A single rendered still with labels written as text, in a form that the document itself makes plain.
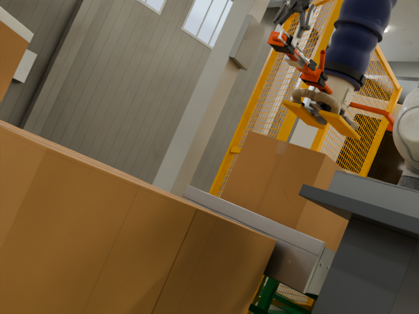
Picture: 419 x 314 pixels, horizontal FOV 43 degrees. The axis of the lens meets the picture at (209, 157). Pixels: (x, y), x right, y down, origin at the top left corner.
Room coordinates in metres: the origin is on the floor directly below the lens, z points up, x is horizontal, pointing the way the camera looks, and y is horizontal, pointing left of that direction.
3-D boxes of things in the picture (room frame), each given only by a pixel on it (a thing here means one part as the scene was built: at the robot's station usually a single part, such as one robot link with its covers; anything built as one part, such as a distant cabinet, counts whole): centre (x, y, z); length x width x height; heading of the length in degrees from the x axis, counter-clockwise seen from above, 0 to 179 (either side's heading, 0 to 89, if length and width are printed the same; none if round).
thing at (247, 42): (3.40, 0.07, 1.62); 0.20 x 0.05 x 0.30; 145
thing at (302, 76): (2.28, -0.28, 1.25); 0.10 x 0.08 x 0.06; 56
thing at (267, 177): (2.54, -0.46, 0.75); 0.60 x 0.40 x 0.40; 143
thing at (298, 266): (2.26, -0.25, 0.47); 0.70 x 0.03 x 0.15; 55
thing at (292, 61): (2.10, -0.16, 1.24); 0.07 x 0.07 x 0.04; 56
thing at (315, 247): (2.26, -0.25, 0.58); 0.70 x 0.03 x 0.06; 55
